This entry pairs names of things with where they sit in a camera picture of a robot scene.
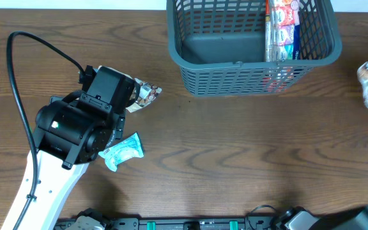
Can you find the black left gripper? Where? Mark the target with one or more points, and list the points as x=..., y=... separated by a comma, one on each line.
x=124, y=112

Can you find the orange spaghetti packet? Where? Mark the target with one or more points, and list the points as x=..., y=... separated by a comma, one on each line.
x=268, y=56

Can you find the multicolour tissue pack strip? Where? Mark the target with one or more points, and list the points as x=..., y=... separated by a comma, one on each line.
x=285, y=23

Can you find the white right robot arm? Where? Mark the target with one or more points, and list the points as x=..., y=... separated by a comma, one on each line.
x=301, y=219

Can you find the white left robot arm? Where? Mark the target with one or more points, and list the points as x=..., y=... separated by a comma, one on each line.
x=70, y=133

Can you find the brown snack bag with barcode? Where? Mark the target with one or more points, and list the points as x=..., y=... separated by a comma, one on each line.
x=145, y=96

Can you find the teal wrapped snack packet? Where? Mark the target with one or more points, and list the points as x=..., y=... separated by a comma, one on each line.
x=131, y=147

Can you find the grey plastic shopping basket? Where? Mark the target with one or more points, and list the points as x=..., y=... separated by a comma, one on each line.
x=220, y=46

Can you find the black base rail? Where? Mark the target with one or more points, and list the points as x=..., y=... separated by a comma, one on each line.
x=93, y=219

